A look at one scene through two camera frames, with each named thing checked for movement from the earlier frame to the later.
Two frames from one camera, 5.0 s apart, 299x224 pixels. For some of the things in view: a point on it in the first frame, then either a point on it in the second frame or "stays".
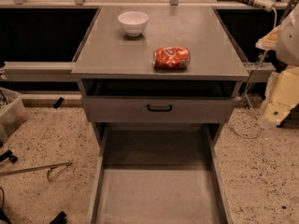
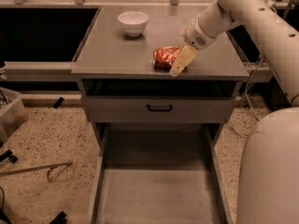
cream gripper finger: [281, 95] -> [195, 35]
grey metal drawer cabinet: [159, 84] stays
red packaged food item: [171, 58] stays
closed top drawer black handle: [158, 110] stays
